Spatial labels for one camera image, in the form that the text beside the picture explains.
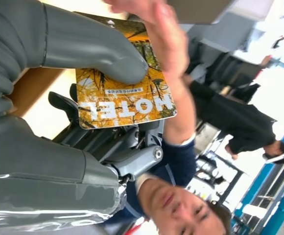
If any blue framed glass partition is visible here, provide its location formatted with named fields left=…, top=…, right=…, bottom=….
left=231, top=116, right=284, bottom=235

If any seated person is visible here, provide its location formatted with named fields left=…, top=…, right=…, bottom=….
left=103, top=0, right=232, bottom=235

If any standing person in black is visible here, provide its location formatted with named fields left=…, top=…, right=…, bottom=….
left=183, top=73, right=284, bottom=164

